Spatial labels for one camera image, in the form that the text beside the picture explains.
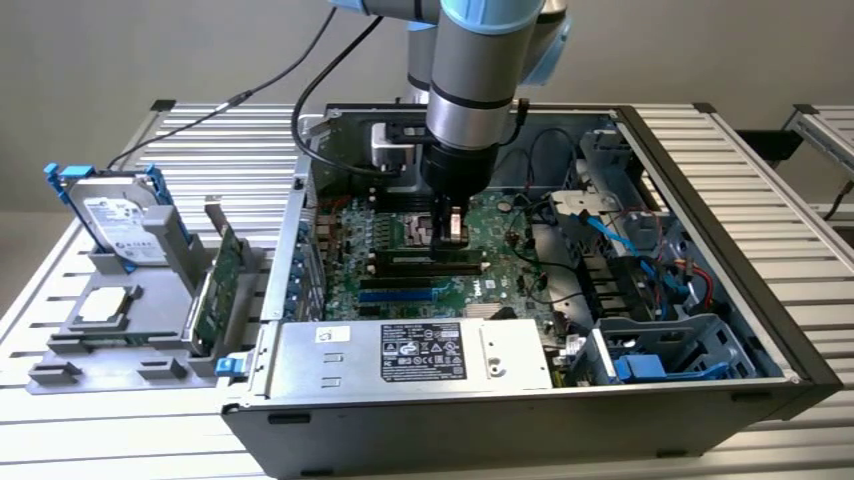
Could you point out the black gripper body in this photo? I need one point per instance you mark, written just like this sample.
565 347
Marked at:
456 170

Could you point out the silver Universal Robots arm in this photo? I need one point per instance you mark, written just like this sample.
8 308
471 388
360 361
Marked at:
469 70

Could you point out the CPU socket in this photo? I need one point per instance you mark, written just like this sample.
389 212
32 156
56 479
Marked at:
415 231

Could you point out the green Dell motherboard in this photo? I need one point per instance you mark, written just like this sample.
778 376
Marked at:
507 235

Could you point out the coin cell battery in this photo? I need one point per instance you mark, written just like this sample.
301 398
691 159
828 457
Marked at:
503 204

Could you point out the black expansion slot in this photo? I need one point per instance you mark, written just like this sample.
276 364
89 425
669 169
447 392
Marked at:
396 285

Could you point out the blue expansion slot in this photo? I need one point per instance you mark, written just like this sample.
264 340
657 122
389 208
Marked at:
396 296

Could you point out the silver chipset heatsink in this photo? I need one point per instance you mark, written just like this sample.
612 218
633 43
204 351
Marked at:
489 312

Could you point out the grey metal disk bay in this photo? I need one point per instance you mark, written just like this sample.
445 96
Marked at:
600 200

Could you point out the silver power supply unit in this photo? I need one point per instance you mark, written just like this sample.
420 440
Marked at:
360 355

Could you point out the green graphics card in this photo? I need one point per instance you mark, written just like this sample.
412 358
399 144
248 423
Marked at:
222 280

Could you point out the grey disk bay with blue clip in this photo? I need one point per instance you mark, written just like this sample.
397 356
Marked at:
667 345

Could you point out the open black PC case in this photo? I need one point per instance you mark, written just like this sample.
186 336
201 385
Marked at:
467 430

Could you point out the blue case latch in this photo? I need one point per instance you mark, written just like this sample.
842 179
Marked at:
229 367

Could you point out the silver hard disk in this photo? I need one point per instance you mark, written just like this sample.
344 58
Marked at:
120 220

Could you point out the grey parts rack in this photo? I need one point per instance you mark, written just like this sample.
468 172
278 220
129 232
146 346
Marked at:
133 350

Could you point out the silver CPU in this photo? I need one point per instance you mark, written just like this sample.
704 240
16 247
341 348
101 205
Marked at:
102 306

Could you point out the neighbouring slatted metal table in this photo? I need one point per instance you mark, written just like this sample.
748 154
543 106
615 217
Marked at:
827 135

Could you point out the blue disk caddy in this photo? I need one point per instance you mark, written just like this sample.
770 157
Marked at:
56 175

